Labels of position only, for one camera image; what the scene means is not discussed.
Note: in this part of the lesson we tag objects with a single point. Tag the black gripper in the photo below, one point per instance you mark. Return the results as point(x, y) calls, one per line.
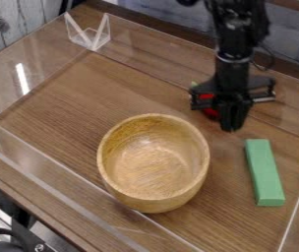
point(239, 89)

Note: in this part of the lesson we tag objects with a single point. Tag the red felt fruit green leaves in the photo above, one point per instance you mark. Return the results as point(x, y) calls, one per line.
point(201, 98)

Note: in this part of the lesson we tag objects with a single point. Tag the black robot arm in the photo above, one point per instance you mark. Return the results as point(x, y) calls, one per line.
point(240, 25)

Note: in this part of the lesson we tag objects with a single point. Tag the wooden bowl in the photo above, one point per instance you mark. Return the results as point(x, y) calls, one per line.
point(152, 160)

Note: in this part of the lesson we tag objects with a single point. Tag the green rectangular block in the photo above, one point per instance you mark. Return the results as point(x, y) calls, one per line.
point(267, 185)

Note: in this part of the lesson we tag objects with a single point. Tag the clear acrylic tray walls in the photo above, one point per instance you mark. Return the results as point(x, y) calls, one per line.
point(62, 96)

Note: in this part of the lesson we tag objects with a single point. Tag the clear acrylic corner bracket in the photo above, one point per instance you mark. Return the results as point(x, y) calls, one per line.
point(89, 38)

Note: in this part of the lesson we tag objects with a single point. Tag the black camera mount with cable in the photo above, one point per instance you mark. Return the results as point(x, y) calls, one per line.
point(17, 239)

